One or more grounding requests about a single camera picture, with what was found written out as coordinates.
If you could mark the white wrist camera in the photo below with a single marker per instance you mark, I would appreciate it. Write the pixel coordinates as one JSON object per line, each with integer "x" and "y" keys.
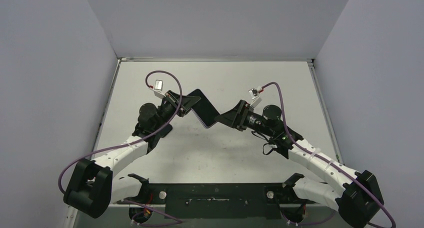
{"x": 255, "y": 96}
{"x": 157, "y": 89}

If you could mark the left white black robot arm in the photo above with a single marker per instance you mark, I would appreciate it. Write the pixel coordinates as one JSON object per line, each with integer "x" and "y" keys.
{"x": 92, "y": 187}

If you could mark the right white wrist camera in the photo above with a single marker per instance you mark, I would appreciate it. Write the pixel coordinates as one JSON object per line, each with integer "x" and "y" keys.
{"x": 255, "y": 96}

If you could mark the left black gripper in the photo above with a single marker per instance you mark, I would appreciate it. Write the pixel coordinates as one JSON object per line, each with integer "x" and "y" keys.
{"x": 187, "y": 101}

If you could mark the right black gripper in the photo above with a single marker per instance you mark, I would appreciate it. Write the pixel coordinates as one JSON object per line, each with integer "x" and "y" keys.
{"x": 241, "y": 113}

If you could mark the black smartphone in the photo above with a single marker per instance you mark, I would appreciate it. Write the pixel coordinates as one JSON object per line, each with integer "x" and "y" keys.
{"x": 204, "y": 109}

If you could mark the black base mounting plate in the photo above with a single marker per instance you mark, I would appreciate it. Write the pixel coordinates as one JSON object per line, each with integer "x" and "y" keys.
{"x": 220, "y": 200}

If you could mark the aluminium table frame rail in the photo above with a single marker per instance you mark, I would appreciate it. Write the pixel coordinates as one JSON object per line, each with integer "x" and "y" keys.
{"x": 324, "y": 109}

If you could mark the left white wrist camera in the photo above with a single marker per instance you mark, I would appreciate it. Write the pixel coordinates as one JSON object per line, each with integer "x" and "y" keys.
{"x": 157, "y": 89}

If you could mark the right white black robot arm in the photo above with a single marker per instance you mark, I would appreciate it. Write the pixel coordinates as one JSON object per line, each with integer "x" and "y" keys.
{"x": 355, "y": 195}

